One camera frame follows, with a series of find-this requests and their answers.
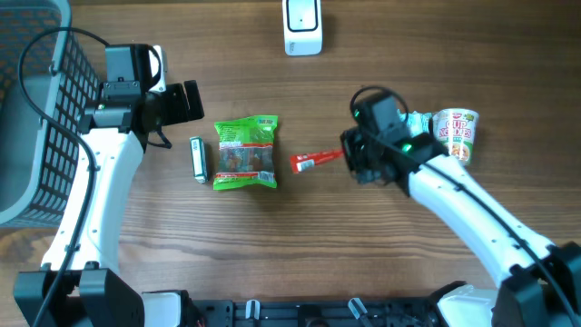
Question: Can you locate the green carton with barcode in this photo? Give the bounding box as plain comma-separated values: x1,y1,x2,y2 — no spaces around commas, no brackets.
190,136,209,183

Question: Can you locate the light green snack packet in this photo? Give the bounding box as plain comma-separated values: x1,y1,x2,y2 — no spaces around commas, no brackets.
397,110,433,137

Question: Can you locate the red and white sachet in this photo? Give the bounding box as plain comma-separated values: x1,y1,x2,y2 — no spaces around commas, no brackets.
290,150,343,173

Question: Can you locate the bright green snack bag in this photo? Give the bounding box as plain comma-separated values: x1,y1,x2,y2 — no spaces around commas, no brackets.
213,115,278,191

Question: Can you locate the cup noodles cup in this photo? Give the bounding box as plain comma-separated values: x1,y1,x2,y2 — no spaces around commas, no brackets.
432,108,479,166

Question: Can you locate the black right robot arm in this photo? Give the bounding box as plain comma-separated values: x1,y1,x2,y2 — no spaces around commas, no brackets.
340,86,580,326

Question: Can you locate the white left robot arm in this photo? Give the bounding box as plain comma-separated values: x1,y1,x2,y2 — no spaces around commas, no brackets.
14,44,203,326

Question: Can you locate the white barcode scanner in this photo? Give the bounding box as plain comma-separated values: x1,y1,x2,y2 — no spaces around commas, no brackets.
281,0,323,56

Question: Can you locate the grey plastic lattice basket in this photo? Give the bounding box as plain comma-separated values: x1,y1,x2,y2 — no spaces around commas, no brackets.
1,1,99,228

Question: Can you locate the black right camera cable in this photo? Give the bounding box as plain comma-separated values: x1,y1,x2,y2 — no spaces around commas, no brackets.
348,84,581,327

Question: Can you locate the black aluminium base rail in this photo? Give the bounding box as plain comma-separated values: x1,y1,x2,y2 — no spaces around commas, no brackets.
187,298,442,327

